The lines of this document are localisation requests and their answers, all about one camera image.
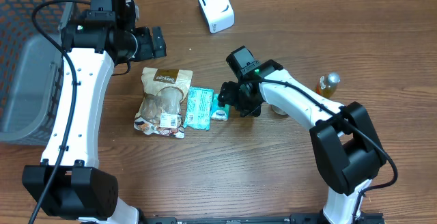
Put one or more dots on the white barcode scanner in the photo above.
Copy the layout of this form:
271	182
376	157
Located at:
218	14

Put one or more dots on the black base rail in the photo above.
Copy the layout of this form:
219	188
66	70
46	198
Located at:
232	220

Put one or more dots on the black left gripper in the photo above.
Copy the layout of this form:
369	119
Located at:
144	51

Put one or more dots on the brown white snack bag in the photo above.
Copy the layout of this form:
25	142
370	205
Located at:
164	91

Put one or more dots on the green white can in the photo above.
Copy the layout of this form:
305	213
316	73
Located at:
278	110

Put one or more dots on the dark grey plastic basket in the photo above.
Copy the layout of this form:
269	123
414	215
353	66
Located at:
31	68

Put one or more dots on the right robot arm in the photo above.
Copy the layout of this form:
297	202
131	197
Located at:
347	150

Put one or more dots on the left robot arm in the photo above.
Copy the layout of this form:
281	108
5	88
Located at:
68	182

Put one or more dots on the mint green tissue pack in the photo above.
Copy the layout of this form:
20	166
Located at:
198	108

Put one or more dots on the teal white tissue pack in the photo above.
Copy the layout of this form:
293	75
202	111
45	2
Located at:
218	112

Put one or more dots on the yellow drink bottle grey cap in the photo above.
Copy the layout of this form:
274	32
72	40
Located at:
327	85

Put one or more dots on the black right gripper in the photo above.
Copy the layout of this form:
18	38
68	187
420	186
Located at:
231	98

